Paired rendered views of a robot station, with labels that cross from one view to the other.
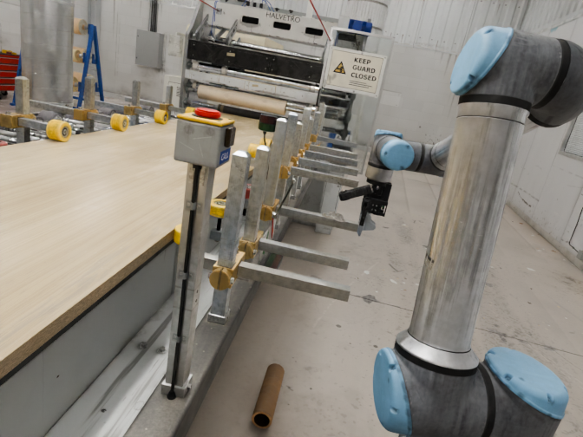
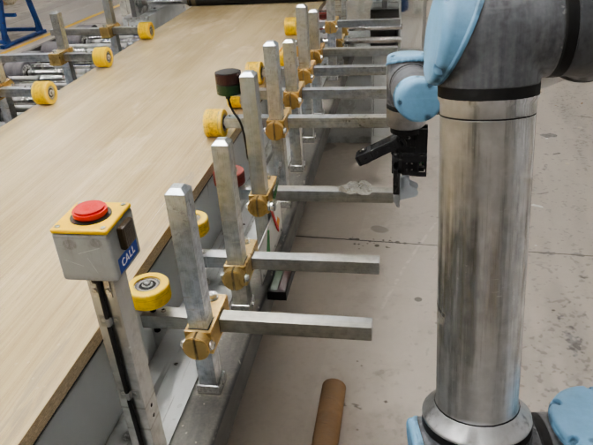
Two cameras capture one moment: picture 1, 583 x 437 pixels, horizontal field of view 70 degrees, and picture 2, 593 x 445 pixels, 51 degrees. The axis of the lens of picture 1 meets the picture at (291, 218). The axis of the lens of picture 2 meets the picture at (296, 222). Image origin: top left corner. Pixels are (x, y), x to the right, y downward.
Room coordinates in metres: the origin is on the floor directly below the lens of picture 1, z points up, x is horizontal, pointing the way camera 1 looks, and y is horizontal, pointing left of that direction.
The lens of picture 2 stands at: (0.04, -0.15, 1.55)
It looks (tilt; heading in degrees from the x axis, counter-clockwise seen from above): 29 degrees down; 7
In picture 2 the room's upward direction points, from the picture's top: 4 degrees counter-clockwise
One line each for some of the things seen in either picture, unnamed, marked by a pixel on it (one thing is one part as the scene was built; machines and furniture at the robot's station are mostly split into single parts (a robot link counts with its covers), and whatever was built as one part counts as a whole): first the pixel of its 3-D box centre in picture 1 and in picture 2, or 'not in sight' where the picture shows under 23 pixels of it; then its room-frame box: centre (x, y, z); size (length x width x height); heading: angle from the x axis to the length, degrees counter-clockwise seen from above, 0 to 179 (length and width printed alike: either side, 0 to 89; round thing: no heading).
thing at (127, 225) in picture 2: (230, 136); (126, 233); (0.65, 0.12, 1.20); 0.03 x 0.01 x 0.03; 175
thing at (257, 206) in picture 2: (267, 208); (261, 195); (1.43, 0.09, 0.85); 0.14 x 0.06 x 0.05; 175
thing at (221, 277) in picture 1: (227, 269); (206, 326); (0.93, 0.13, 0.83); 0.14 x 0.06 x 0.05; 175
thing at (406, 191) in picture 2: (367, 226); (405, 192); (1.40, -0.27, 0.86); 0.06 x 0.03 x 0.09; 85
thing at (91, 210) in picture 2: (207, 115); (90, 213); (0.65, 0.16, 1.22); 0.04 x 0.04 x 0.02
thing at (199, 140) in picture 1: (204, 141); (98, 243); (0.65, 0.16, 1.18); 0.07 x 0.07 x 0.08; 85
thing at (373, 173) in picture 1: (378, 173); (406, 116); (1.42, -0.27, 1.05); 0.10 x 0.09 x 0.05; 175
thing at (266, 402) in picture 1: (269, 394); (328, 421); (1.44, -0.05, 0.04); 0.30 x 0.08 x 0.08; 175
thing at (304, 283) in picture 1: (263, 275); (254, 323); (0.94, 0.04, 0.83); 0.44 x 0.03 x 0.04; 85
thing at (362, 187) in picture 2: (334, 214); (356, 184); (1.43, -0.15, 0.87); 0.09 x 0.07 x 0.02; 85
